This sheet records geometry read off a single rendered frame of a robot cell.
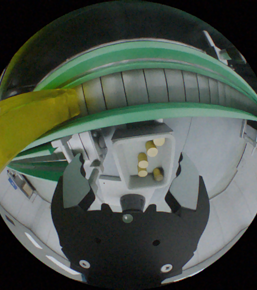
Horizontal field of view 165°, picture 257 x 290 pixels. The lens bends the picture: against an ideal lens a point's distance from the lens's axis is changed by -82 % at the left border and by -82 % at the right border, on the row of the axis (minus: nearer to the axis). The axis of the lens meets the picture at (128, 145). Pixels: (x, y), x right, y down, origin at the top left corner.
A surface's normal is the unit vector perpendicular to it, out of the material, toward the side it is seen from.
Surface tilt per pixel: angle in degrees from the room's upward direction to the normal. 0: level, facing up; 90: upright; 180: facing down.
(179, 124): 0
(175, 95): 0
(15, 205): 90
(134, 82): 0
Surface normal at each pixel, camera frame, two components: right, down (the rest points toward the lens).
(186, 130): -0.04, 0.48
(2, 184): 0.98, -0.14
